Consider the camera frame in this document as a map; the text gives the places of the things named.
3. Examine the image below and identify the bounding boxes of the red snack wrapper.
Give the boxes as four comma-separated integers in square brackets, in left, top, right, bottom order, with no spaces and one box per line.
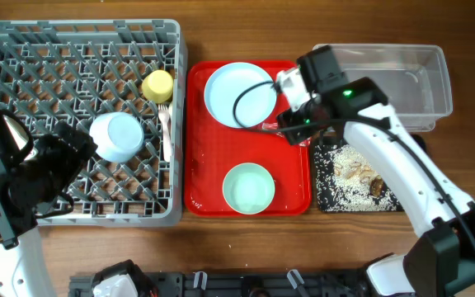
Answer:
[261,123,314,147]

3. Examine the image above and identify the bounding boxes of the rice and food scraps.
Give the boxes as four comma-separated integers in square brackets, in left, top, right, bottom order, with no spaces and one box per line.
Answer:
[315,142,403,212]

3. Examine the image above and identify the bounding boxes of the green bowl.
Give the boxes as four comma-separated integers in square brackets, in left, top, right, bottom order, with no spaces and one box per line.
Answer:
[222,163,275,215]

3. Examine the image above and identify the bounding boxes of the white plastic spoon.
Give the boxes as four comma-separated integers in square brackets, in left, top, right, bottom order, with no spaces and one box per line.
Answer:
[168,101,174,124]

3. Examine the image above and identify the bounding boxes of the white plastic fork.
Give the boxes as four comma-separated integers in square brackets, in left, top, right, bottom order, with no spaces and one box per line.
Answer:
[158,104,172,162]

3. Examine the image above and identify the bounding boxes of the yellow plastic cup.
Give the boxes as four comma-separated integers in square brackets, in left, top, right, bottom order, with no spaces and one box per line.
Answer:
[141,69,174,104]

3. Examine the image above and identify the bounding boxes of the light blue small bowl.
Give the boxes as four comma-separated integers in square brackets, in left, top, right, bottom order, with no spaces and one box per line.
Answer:
[89,112,144,163]

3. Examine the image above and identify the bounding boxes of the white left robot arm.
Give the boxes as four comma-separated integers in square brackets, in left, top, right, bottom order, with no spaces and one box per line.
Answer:
[0,109,96,296]

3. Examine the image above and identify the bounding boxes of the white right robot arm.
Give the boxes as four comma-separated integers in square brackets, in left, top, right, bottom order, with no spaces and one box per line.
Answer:
[275,67,475,296]

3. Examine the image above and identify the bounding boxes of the black waste tray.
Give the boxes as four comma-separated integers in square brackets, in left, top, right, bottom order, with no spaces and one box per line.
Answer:
[310,134,428,214]

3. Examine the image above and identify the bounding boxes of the grey dishwasher rack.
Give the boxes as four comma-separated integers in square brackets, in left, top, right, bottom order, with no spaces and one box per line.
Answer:
[0,19,188,227]

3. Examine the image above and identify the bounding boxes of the light blue plate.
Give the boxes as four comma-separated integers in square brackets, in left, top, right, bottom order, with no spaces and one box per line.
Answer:
[204,62,277,129]

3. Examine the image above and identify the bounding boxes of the red plastic tray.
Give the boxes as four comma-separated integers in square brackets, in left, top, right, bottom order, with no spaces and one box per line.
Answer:
[183,61,312,218]

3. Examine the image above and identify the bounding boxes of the clear plastic bin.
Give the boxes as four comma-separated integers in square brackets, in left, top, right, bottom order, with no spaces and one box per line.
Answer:
[331,44,454,132]

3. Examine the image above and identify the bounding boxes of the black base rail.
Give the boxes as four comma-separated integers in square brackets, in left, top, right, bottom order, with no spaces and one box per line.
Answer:
[68,260,372,297]

